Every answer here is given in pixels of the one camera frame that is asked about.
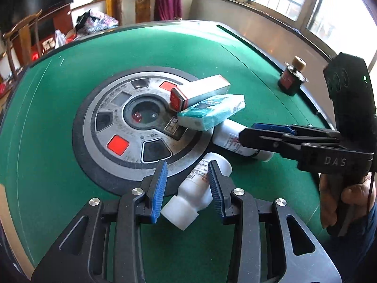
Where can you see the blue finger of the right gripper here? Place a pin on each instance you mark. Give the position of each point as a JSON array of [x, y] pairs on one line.
[[272, 127]]

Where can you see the wooden chair with garment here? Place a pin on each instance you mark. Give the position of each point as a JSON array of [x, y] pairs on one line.
[[140, 0]]

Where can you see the pile of clothes bag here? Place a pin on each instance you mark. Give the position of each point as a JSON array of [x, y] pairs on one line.
[[94, 21]]

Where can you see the white slim bottle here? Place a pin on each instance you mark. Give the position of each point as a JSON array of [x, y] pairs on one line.
[[226, 135]]

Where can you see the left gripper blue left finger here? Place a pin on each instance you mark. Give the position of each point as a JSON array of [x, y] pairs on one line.
[[154, 190]]

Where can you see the white plastic bottle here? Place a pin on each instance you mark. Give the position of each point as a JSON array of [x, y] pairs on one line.
[[194, 193]]

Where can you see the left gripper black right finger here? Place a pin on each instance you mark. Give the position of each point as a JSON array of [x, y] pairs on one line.
[[221, 187]]

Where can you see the small dark ink bottle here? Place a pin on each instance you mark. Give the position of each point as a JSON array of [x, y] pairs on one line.
[[292, 78]]

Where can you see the blue sleeve right forearm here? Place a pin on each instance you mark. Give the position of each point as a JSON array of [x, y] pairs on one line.
[[354, 254]]

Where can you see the wooden chair near television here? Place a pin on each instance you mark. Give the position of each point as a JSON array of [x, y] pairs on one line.
[[22, 28]]

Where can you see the red white glue box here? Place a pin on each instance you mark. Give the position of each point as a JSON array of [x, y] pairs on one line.
[[191, 93]]

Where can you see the cardboard tray box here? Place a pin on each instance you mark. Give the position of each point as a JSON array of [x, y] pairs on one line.
[[12, 237]]

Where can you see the person right hand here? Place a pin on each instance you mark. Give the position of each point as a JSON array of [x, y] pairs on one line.
[[361, 196]]

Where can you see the round mahjong table control panel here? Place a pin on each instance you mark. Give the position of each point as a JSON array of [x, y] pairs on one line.
[[125, 126]]

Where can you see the teal tissue pack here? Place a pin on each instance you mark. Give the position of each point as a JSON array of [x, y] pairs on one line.
[[210, 112]]

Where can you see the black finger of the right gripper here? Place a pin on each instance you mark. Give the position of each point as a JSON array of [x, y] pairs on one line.
[[270, 141]]

